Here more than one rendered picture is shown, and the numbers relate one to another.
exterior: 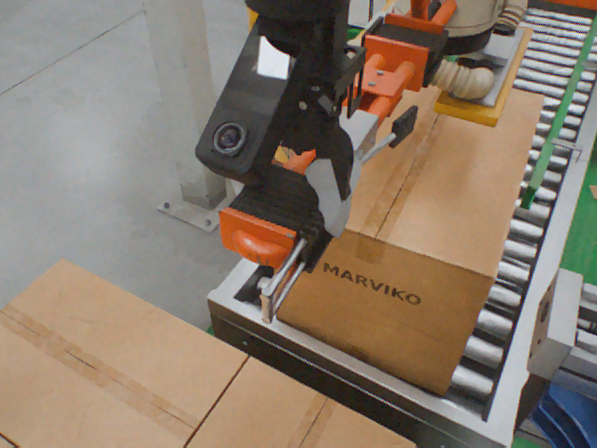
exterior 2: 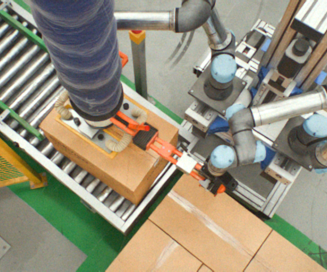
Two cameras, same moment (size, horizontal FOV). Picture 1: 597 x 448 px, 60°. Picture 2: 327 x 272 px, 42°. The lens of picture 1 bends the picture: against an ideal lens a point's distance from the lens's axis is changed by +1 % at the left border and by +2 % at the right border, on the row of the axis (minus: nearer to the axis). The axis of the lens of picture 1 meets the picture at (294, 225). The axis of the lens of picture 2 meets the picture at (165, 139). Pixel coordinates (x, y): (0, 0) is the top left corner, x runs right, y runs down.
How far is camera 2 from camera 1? 1.58 m
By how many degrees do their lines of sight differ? 46
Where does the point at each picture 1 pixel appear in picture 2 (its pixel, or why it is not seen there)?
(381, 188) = (132, 151)
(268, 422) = (175, 213)
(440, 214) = not seen: hidden behind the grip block
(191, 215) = not seen: outside the picture
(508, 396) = (182, 131)
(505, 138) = not seen: hidden behind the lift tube
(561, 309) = (199, 119)
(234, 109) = (229, 183)
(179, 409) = (166, 246)
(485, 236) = (162, 124)
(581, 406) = (216, 123)
